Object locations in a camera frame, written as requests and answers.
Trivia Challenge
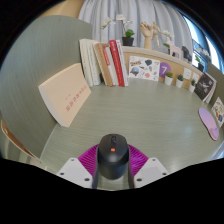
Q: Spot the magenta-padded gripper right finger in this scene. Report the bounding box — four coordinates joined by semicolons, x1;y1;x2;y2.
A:
126;144;170;190

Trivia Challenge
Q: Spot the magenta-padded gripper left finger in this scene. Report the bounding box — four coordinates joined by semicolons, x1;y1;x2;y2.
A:
55;143;102;190

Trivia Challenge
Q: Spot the black computer mouse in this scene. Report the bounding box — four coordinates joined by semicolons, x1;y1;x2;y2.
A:
96;133;130;181

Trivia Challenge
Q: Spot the purple round mouse pad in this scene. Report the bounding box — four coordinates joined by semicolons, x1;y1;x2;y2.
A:
198;106;220;141

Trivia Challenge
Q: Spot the small plant in white pot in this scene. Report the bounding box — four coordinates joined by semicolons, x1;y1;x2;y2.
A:
188;78;197;94
175;74;185;89
164;71;175;86

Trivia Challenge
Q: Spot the white books stack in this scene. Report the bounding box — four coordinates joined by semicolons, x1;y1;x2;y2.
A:
204;75;218;105

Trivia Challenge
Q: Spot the purple round number sign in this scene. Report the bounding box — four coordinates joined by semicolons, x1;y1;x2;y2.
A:
158;61;172;79

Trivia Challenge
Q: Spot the white sticker sheet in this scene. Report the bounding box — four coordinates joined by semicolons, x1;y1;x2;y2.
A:
128;55;161;82

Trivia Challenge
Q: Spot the tan book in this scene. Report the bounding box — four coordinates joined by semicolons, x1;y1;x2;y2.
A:
93;42;116;88

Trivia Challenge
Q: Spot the thick white book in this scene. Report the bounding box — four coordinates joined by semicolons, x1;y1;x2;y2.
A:
78;38;102;88

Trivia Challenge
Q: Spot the grey-green desk divider panel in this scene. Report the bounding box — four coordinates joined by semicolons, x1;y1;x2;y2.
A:
205;63;224;101
0;14;94;159

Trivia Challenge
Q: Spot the book with picture cover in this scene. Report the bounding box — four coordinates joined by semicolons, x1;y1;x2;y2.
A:
115;39;130;88

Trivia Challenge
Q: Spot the red-spined book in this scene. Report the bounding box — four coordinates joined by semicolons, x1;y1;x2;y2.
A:
108;39;126;88

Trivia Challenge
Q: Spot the black horse figure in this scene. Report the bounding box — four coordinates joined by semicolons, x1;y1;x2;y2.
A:
181;45;193;63

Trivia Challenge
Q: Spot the pink horse figure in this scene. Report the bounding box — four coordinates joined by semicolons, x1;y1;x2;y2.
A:
165;37;183;60

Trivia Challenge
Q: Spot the wooden hand model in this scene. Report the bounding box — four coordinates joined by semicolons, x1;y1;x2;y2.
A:
139;21;154;50

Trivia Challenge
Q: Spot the window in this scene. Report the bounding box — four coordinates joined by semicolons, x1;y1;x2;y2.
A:
183;16;222;69

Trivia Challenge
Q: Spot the wooden artist mannequin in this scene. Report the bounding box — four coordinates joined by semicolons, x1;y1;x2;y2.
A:
151;20;162;49

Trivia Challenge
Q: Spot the light grey curtain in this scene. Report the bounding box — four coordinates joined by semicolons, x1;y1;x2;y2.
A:
78;0;194;54

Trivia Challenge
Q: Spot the white wall outlet plate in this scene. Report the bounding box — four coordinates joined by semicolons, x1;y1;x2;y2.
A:
192;72;201;84
183;67;193;81

